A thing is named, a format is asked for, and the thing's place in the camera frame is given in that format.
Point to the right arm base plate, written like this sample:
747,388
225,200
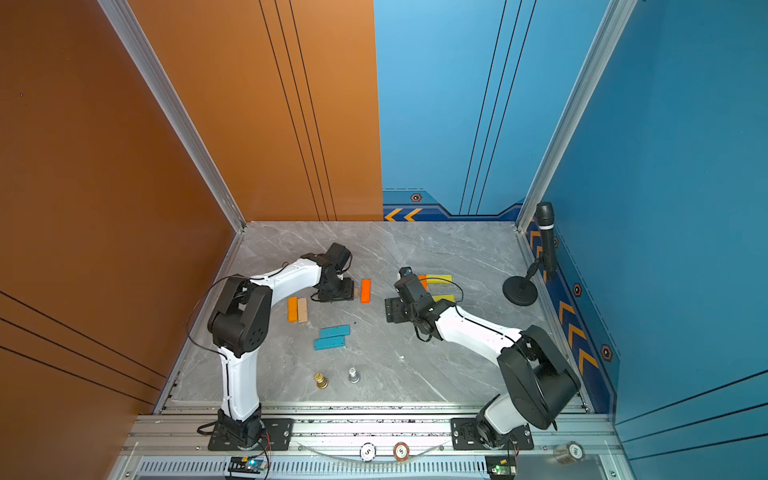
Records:
473,434

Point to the white round dial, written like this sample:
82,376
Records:
368,452

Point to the teal block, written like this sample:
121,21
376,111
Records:
327,343
337,331

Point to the copper round dial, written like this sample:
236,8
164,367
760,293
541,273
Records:
401,452

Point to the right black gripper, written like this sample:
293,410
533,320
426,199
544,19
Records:
392,310

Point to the green circuit board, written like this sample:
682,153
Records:
499,468
250,467

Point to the brass weight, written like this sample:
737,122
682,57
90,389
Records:
321,380

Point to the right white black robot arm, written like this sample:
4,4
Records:
539,381

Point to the amber orange block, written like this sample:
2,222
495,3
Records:
292,310

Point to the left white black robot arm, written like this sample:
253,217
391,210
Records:
239,325

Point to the black microphone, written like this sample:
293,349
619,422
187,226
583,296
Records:
545,218

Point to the right green circuit board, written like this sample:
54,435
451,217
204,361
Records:
499,468

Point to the pale cream wooden block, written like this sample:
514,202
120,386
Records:
302,310

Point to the yellow block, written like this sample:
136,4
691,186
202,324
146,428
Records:
434,279
450,298

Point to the silver weight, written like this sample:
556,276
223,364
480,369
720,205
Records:
353,375

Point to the left green circuit board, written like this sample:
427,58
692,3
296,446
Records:
250,467

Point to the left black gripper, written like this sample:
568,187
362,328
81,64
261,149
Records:
348,294

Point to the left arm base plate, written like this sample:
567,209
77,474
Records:
270,434

